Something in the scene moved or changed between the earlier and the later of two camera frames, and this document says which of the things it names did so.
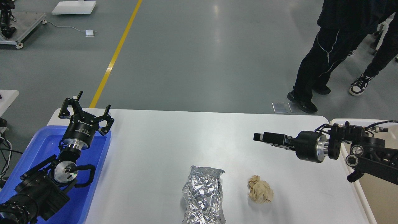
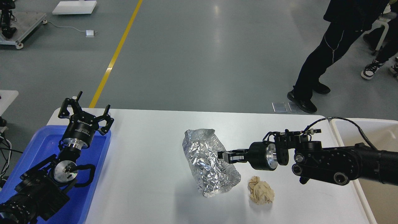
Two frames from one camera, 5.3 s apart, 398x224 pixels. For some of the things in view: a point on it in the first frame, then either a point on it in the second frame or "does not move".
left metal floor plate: x=279 y=107 does not move
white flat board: x=74 y=7 does not move
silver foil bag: x=204 y=195 -> x=210 y=174
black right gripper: x=309 y=146 -> x=262 y=155
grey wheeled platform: x=26 y=22 does not move
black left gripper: x=83 y=126 does not move
